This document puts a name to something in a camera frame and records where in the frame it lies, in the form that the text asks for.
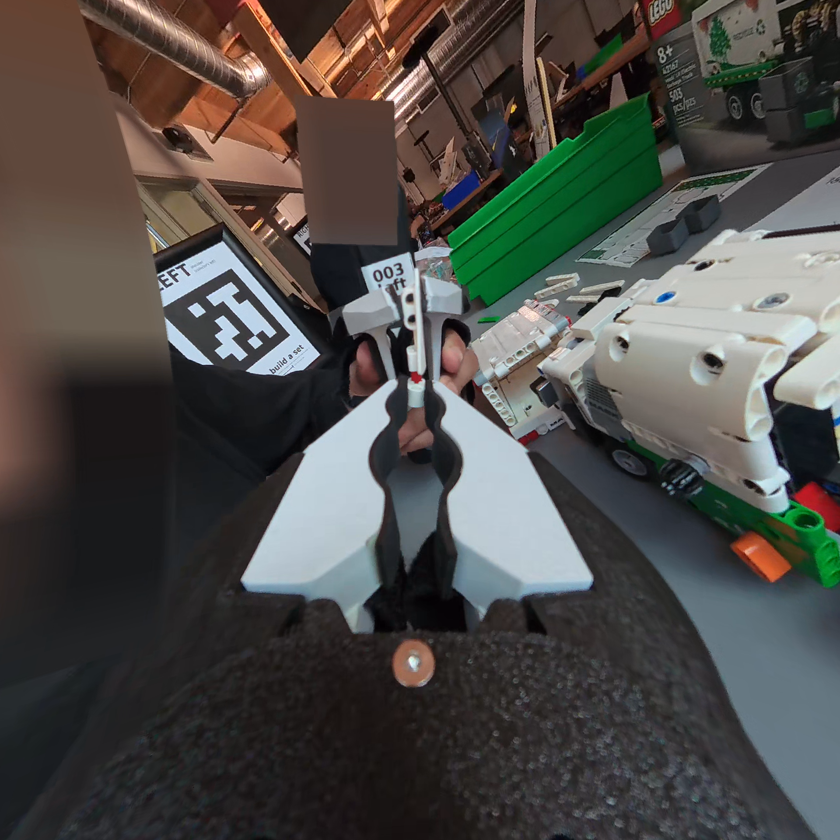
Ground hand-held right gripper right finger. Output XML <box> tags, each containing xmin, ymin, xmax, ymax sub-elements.
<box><xmin>425</xmin><ymin>381</ymin><xmax>595</xmax><ymax>619</ymax></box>

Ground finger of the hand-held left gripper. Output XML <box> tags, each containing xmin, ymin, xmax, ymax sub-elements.
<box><xmin>419</xmin><ymin>276</ymin><xmax>466</xmax><ymax>382</ymax></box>
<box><xmin>341</xmin><ymin>290</ymin><xmax>404</xmax><ymax>384</ymax></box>

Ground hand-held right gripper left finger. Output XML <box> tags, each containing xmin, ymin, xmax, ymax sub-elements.
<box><xmin>239</xmin><ymin>379</ymin><xmax>408</xmax><ymax>634</ymax></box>

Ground person's left forearm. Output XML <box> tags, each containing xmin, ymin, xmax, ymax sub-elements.
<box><xmin>169</xmin><ymin>346</ymin><xmax>343</xmax><ymax>481</ymax></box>

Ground white lego container body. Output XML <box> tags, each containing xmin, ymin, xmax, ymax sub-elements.
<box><xmin>470</xmin><ymin>302</ymin><xmax>579</xmax><ymax>440</ymax></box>

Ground white lego truck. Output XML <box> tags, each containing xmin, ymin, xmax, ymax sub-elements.
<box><xmin>534</xmin><ymin>226</ymin><xmax>840</xmax><ymax>589</ymax></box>

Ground grey lego bin piece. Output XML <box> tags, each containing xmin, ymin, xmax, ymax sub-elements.
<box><xmin>682</xmin><ymin>195</ymin><xmax>722</xmax><ymax>232</ymax></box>
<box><xmin>646</xmin><ymin>218</ymin><xmax>690</xmax><ymax>256</ymax></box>

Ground lego sticker sheet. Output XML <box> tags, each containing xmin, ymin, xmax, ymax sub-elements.
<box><xmin>577</xmin><ymin>163</ymin><xmax>773</xmax><ymax>267</ymax></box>

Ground lego instruction booklet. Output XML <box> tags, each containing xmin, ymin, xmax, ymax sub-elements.
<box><xmin>761</xmin><ymin>164</ymin><xmax>840</xmax><ymax>232</ymax></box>

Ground lego set box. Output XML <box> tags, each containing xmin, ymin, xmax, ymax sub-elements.
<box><xmin>646</xmin><ymin>0</ymin><xmax>840</xmax><ymax>169</ymax></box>

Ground person's left hand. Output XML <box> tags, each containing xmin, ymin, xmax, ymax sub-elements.
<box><xmin>331</xmin><ymin>322</ymin><xmax>481</xmax><ymax>463</ymax></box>

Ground clear plastic bags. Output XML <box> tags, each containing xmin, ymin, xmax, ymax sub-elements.
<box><xmin>414</xmin><ymin>245</ymin><xmax>471</xmax><ymax>313</ymax></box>

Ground small blue storage bin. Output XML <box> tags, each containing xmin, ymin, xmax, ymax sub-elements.
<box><xmin>440</xmin><ymin>171</ymin><xmax>484</xmax><ymax>211</ymax></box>

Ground green plastic bin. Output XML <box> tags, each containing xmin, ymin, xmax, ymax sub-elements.
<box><xmin>448</xmin><ymin>93</ymin><xmax>664</xmax><ymax>307</ymax></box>

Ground white roll-up banner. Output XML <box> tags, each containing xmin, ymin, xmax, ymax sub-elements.
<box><xmin>521</xmin><ymin>0</ymin><xmax>550</xmax><ymax>159</ymax></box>

